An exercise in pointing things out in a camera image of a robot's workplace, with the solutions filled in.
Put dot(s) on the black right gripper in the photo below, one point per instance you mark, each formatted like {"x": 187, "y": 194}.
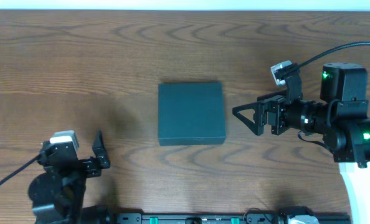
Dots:
{"x": 272, "y": 115}

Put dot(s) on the black gift box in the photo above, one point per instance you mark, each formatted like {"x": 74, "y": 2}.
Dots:
{"x": 191, "y": 114}

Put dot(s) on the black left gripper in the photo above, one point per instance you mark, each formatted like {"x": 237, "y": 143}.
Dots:
{"x": 87, "y": 165}

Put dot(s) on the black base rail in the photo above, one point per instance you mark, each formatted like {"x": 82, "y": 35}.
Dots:
{"x": 287, "y": 215}

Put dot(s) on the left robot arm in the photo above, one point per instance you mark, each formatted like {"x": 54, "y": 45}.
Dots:
{"x": 57, "y": 194}

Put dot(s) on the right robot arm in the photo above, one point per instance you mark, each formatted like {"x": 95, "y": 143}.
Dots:
{"x": 341, "y": 117}

